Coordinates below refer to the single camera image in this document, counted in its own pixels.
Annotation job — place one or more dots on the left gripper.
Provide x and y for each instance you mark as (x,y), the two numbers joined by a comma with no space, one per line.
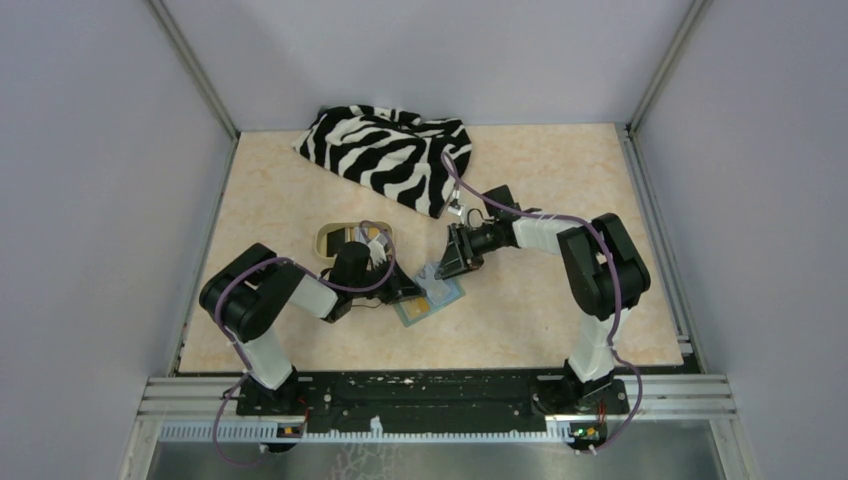
(400,286)

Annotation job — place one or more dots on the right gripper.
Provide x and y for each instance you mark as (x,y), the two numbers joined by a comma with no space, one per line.
(458,255)

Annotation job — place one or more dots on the green card holder wallet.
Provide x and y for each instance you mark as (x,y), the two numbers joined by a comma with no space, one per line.
(440,293)

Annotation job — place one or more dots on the beige oval tray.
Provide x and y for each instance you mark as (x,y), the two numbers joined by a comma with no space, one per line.
(320,237)

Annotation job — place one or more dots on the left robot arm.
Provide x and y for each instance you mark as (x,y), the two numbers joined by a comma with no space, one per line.
(247,296)

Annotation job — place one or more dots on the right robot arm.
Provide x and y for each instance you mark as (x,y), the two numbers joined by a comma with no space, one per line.
(605,272)

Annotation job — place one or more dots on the yellow card in holder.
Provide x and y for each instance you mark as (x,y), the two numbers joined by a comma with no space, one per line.
(416,309)

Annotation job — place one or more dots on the dark VIP card lower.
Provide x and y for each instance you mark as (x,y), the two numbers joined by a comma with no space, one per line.
(335,240)

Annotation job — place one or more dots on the zebra striped cloth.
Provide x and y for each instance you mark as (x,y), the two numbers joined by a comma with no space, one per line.
(395,153)

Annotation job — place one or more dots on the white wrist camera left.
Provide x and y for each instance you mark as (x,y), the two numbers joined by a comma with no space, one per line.
(376,243)

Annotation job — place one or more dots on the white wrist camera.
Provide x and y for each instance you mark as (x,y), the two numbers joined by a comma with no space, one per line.
(376,243)
(455,206)

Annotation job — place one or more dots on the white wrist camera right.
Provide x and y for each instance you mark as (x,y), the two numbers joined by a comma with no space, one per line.
(455,206)

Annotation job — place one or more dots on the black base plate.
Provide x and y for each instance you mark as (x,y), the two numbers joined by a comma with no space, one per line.
(472,401)

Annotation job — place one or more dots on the aluminium front rail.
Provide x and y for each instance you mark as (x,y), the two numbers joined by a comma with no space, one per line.
(679,426)

